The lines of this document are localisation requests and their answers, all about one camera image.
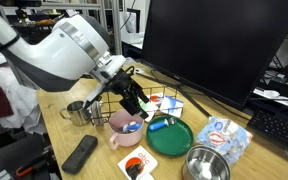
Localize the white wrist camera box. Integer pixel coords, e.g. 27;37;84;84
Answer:
92;54;128;84

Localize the stainless steel pitcher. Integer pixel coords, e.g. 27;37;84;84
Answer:
59;100;92;128

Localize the white card orange picture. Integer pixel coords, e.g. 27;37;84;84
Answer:
137;172;156;180

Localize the aluminium shelf upright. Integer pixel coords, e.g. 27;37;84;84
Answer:
111;0;123;56

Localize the stainless steel bowl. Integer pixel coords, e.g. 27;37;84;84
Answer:
181;144;232;180

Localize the green plate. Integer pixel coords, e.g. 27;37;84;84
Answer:
145;114;195;158

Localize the green and white card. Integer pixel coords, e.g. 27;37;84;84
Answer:
137;98;160;123

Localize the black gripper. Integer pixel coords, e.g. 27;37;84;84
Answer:
106;67;151;120

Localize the black wire rack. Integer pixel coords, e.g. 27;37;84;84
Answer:
90;84;185;126

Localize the black keyboard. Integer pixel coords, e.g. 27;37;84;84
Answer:
247;109;288;155

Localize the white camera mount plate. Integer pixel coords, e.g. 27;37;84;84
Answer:
83;82;104;109

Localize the white paper sheet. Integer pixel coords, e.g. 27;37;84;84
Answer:
253;87;288;111

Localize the white cloth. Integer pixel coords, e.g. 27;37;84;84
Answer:
0;49;52;134

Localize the orange handled tool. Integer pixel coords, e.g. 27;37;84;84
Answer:
15;154;52;178

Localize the thick blue handled spoon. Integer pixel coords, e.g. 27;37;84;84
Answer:
147;117;178;132

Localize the white abc card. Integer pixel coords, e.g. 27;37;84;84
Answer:
116;144;159;180

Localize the blue white snack bag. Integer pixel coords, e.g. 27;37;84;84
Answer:
196;115;254;167

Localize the large black monitor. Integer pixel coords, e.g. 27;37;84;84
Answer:
141;0;288;112

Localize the pink cup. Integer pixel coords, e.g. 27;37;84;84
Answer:
108;109;145;150

